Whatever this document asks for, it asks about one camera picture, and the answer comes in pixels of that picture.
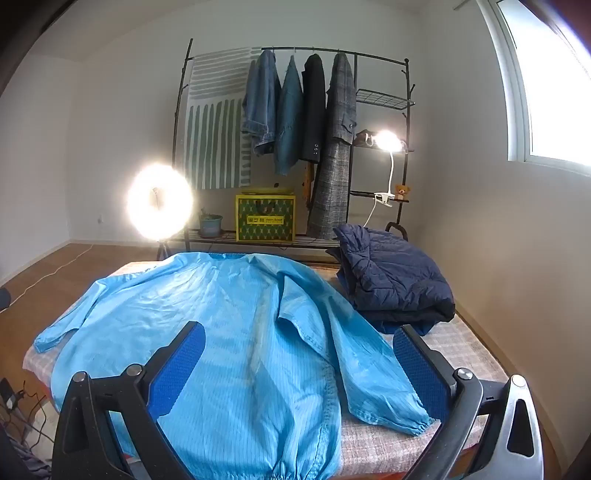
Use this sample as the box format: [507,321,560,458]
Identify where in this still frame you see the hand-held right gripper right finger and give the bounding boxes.
[392,324,544,480]

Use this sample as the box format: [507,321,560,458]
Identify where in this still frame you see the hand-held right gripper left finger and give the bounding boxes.
[52,320,206,480]

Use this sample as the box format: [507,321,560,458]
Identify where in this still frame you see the light blue striped coat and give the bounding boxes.
[34,251,437,480]

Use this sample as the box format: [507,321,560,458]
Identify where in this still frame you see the black metal clothes rack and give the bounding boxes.
[172,39,416,252]

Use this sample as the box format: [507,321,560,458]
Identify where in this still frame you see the checked bed blanket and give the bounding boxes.
[22,261,513,480]

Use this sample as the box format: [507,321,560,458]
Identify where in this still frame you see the small potted plant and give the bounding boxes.
[198,208,225,238]

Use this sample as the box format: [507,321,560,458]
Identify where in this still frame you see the yellow patterned box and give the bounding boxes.
[235,194,296,243]

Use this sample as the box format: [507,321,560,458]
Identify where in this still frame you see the grey plaid coat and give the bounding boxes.
[306,52,360,240]

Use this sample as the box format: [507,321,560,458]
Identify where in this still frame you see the white clip lamp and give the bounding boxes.
[362,130,409,229]

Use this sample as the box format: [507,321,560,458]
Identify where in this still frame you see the teal shirt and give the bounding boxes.
[274,56,304,176]

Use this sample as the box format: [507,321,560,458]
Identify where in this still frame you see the blue denim jacket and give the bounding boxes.
[241,50,282,155]

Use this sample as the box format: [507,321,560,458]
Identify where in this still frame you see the black blazer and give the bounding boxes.
[299,54,328,163]

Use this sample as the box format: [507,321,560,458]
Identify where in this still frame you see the window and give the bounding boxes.
[480,0,591,178]

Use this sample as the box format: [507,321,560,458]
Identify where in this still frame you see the white floor cable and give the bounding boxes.
[0,242,98,305]

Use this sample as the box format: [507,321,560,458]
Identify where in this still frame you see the ring light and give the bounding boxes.
[127,165,194,261]

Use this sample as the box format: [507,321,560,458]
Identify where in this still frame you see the black floor cables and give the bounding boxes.
[0,378,56,480]

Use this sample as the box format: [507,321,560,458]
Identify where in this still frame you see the green striped wall hanging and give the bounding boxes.
[182,48,262,190]

